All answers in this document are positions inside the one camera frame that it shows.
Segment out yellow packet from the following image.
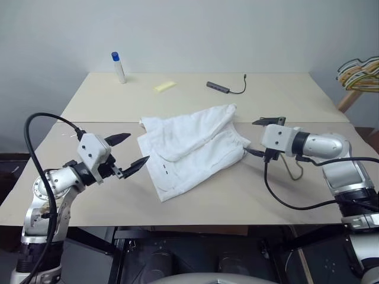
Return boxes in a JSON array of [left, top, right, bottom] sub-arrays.
[[152, 80, 178, 94]]

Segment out black table frame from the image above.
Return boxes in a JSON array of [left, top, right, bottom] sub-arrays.
[[66, 225, 306, 284]]

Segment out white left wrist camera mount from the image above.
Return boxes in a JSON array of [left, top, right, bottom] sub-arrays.
[[76, 133, 112, 185]]

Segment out grey USB hub with cable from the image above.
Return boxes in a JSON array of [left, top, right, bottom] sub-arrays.
[[205, 73, 249, 95]]

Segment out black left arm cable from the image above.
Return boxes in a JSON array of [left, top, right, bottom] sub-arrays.
[[24, 112, 87, 284]]

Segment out grey robot torso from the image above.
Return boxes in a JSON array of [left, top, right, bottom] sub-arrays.
[[144, 270, 268, 284]]

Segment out wooden clothes rack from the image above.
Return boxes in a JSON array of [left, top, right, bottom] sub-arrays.
[[337, 88, 361, 114]]

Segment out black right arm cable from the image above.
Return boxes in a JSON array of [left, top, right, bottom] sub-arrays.
[[263, 155, 379, 214]]

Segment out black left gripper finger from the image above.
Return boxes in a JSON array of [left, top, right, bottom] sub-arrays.
[[121, 156, 149, 179], [107, 133, 131, 147]]

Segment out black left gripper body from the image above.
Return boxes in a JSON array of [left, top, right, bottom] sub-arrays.
[[97, 154, 124, 180]]

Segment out white tube with blue cap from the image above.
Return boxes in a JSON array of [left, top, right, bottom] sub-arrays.
[[111, 51, 128, 85]]

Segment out white shorts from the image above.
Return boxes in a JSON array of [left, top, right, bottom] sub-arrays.
[[137, 102, 252, 204]]

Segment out bunch of coloured wire hangers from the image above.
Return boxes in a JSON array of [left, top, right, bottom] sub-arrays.
[[335, 55, 379, 91]]

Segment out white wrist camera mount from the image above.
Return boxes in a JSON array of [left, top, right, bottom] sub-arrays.
[[260, 124, 300, 155], [76, 133, 112, 185]]

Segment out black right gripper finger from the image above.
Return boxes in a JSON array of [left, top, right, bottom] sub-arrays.
[[243, 146, 266, 158], [252, 116, 287, 127]]

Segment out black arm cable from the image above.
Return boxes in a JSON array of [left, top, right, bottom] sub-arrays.
[[263, 155, 379, 214], [24, 112, 87, 284]]

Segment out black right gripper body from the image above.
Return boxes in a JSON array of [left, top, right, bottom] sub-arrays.
[[263, 149, 281, 162]]

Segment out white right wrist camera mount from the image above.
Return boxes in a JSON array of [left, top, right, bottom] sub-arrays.
[[260, 124, 300, 155]]

